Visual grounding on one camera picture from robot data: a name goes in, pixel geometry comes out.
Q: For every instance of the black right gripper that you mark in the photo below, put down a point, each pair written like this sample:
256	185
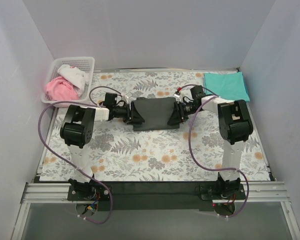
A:
179	112

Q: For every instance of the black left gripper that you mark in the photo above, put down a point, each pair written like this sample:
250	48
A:
129	112

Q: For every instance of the dark grey t-shirt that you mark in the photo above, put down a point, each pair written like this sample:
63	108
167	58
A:
156	113

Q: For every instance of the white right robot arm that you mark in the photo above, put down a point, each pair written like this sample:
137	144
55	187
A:
235	126

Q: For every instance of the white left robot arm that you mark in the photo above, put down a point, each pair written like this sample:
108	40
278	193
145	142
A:
77	131

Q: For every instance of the folded teal t-shirt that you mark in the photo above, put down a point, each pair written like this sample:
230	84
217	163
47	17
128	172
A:
229	86

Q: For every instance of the white crumpled t-shirt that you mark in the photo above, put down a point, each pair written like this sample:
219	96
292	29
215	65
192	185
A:
74	75

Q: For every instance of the white plastic laundry basket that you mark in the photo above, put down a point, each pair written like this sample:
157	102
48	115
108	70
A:
84	63

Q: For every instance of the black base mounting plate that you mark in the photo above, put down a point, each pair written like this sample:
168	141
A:
153	195

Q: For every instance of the pink crumpled t-shirt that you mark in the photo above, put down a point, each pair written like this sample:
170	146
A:
59	89

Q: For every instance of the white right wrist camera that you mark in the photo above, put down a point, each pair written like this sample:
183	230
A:
179	96

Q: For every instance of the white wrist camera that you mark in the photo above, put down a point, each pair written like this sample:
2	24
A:
179	96
127	98

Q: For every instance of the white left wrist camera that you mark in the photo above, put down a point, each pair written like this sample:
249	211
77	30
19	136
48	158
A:
127	98

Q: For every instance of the aluminium frame rail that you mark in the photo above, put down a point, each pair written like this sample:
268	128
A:
261	210

